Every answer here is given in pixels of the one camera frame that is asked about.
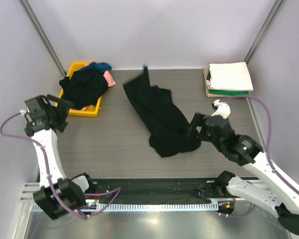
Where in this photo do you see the black t shirt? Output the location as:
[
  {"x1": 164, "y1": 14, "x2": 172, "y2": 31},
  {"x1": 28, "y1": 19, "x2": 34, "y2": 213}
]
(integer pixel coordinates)
[{"x1": 123, "y1": 66, "x2": 201, "y2": 157}]

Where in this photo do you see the yellow plastic bin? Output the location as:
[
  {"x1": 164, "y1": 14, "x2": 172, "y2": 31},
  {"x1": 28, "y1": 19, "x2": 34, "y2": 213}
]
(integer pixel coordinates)
[{"x1": 66, "y1": 62, "x2": 103, "y2": 118}]

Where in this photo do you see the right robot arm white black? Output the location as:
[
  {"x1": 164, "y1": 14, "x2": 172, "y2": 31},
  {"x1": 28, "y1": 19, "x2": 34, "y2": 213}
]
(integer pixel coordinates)
[{"x1": 187, "y1": 100, "x2": 299, "y2": 236}]

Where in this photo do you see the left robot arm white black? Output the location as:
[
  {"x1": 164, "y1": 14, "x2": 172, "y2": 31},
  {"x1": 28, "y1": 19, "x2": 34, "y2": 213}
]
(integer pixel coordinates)
[{"x1": 24, "y1": 95, "x2": 96, "y2": 220}]

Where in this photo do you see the black shirt in bin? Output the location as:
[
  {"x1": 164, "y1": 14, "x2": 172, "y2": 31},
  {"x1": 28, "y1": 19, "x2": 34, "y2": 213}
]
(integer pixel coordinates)
[{"x1": 59, "y1": 70, "x2": 109, "y2": 110}]

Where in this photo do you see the folded white t shirt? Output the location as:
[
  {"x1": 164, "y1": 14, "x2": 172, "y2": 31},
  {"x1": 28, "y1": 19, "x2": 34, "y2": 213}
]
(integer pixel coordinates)
[{"x1": 207, "y1": 62, "x2": 254, "y2": 92}]

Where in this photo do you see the pink shirt in bin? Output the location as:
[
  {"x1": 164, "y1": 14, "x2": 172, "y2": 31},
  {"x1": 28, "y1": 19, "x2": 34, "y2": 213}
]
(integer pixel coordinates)
[{"x1": 103, "y1": 71, "x2": 116, "y2": 87}]

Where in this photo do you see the blue shirt in bin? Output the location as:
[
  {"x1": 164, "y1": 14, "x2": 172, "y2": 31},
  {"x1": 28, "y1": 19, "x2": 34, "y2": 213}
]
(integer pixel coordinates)
[{"x1": 80, "y1": 62, "x2": 112, "y2": 74}]

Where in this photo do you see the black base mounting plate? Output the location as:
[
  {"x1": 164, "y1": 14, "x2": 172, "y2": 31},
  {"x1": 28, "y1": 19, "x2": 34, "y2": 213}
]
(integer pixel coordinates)
[{"x1": 93, "y1": 178, "x2": 236, "y2": 214}]

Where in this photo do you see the left aluminium frame post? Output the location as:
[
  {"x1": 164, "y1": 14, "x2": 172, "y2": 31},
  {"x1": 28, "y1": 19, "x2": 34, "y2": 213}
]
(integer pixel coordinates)
[{"x1": 18, "y1": 0, "x2": 66, "y2": 76}]

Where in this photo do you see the aluminium frame post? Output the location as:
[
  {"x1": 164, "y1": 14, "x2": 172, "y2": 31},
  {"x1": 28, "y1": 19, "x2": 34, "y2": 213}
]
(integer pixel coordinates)
[
  {"x1": 18, "y1": 0, "x2": 66, "y2": 76},
  {"x1": 244, "y1": 0, "x2": 286, "y2": 64}
]

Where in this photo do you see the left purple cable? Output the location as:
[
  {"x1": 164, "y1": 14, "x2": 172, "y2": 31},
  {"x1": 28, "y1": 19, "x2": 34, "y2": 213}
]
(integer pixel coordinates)
[{"x1": 0, "y1": 112, "x2": 122, "y2": 229}]

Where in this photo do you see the slotted cable duct strip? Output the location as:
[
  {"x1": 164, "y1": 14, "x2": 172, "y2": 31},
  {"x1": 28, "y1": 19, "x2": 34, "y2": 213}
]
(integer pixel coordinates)
[{"x1": 31, "y1": 202, "x2": 220, "y2": 213}]

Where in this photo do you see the right aluminium frame post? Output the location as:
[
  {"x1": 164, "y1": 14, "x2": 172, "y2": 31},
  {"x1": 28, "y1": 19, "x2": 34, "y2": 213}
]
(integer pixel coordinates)
[{"x1": 244, "y1": 0, "x2": 286, "y2": 64}]

